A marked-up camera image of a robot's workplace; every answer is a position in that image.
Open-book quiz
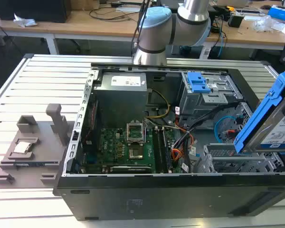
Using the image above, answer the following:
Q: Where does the black arm base cable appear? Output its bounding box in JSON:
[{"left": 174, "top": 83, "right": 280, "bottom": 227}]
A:
[{"left": 132, "top": 0, "right": 152, "bottom": 57}]

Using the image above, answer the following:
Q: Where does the small black cube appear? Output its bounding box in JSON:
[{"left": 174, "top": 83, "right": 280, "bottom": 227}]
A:
[{"left": 228, "top": 13, "right": 245, "bottom": 28}]

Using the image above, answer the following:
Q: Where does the blue disk wire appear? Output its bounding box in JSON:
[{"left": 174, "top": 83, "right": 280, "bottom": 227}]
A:
[{"left": 215, "top": 114, "right": 243, "bottom": 144}]

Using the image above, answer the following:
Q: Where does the CPU socket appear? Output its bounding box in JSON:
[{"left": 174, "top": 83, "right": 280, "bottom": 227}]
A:
[{"left": 128, "top": 147, "right": 145, "bottom": 159}]

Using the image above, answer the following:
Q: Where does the metal socket cover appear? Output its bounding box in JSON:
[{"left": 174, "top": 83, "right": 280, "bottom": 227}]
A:
[{"left": 126, "top": 122, "right": 145, "bottom": 145}]

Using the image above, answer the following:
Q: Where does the black graphics card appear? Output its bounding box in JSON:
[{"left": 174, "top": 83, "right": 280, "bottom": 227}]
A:
[{"left": 109, "top": 165, "right": 152, "bottom": 173}]

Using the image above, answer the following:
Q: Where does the orange wire bundle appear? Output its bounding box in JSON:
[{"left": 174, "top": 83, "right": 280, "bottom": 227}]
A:
[{"left": 171, "top": 133, "right": 194, "bottom": 162}]

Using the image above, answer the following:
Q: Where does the silver CPU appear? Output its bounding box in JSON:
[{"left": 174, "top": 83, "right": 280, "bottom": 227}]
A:
[{"left": 13, "top": 140, "right": 34, "bottom": 154}]

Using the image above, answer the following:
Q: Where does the black desk cable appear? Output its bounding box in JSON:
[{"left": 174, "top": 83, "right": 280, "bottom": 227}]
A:
[{"left": 89, "top": 7, "right": 143, "bottom": 23}]

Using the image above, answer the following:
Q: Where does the grey power supply unit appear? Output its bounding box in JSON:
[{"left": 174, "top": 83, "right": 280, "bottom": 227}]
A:
[{"left": 94, "top": 72, "right": 149, "bottom": 129}]

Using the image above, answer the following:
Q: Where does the clear plastic bag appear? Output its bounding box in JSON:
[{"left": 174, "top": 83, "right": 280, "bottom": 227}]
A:
[{"left": 253, "top": 15, "right": 285, "bottom": 33}]

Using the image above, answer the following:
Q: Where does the yellow wire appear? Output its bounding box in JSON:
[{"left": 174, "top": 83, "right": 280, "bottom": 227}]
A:
[{"left": 146, "top": 88, "right": 171, "bottom": 119}]

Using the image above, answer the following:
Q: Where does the metal disk bay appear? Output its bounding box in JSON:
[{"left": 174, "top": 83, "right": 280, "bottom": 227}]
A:
[{"left": 203, "top": 143, "right": 281, "bottom": 174}]

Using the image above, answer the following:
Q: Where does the wooden desk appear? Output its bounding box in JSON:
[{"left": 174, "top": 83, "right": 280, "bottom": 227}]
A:
[{"left": 0, "top": 0, "right": 285, "bottom": 55}]

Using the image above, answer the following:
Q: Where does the blue drive cage latch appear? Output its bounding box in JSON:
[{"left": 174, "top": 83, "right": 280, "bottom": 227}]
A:
[{"left": 187, "top": 72, "right": 211, "bottom": 94}]

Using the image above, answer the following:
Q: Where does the thin red wire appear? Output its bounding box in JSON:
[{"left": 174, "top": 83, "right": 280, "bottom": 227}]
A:
[{"left": 83, "top": 99, "right": 99, "bottom": 143}]

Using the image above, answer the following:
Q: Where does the blue cardboard box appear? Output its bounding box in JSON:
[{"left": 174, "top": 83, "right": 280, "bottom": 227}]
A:
[{"left": 267, "top": 5, "right": 285, "bottom": 24}]

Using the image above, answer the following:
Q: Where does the metal drive cage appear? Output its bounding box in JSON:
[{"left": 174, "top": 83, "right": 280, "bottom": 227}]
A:
[{"left": 177, "top": 71, "right": 244, "bottom": 130}]

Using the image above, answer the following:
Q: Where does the black open PC case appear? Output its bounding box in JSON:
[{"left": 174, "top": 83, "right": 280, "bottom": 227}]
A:
[{"left": 52, "top": 62, "right": 285, "bottom": 221}]

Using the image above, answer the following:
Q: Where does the black cable bundle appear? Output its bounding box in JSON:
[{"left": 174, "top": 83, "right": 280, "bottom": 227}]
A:
[{"left": 173, "top": 101, "right": 243, "bottom": 167}]

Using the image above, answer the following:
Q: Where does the large black box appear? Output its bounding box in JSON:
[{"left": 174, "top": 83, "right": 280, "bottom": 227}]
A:
[{"left": 0, "top": 0, "right": 72, "bottom": 24}]

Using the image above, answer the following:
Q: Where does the black RAM slot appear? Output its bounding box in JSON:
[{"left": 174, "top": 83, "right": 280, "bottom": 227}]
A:
[
  {"left": 153, "top": 127, "right": 166, "bottom": 173},
  {"left": 161, "top": 127, "right": 174, "bottom": 173}
]

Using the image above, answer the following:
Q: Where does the crumpled white paper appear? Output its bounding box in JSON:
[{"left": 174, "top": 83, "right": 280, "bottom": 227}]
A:
[{"left": 13, "top": 13, "right": 38, "bottom": 27}]

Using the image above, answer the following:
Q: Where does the hard disk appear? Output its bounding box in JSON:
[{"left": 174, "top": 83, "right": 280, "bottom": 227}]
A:
[{"left": 234, "top": 67, "right": 285, "bottom": 154}]

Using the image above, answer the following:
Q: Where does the grey parts rack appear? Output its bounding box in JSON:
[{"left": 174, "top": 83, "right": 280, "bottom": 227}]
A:
[{"left": 0, "top": 103, "right": 78, "bottom": 190}]

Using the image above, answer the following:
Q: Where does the green motherboard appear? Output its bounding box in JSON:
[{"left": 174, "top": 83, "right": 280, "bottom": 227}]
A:
[{"left": 82, "top": 125, "right": 183, "bottom": 174}]

